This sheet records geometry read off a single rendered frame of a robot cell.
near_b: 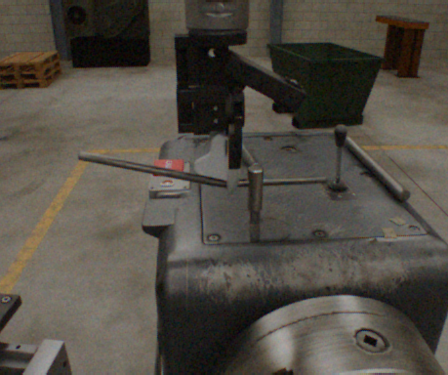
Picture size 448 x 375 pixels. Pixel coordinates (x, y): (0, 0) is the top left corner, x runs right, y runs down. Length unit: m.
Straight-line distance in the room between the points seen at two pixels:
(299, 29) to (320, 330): 10.10
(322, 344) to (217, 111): 0.30
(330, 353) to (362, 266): 0.17
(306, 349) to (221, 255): 0.18
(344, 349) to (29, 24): 10.73
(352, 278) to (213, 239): 0.21
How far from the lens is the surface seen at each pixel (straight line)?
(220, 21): 0.50
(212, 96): 0.51
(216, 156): 0.55
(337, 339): 0.53
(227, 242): 0.63
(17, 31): 11.13
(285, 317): 0.56
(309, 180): 0.60
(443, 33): 11.75
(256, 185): 0.58
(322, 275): 0.62
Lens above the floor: 1.60
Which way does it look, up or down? 27 degrees down
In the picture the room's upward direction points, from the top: straight up
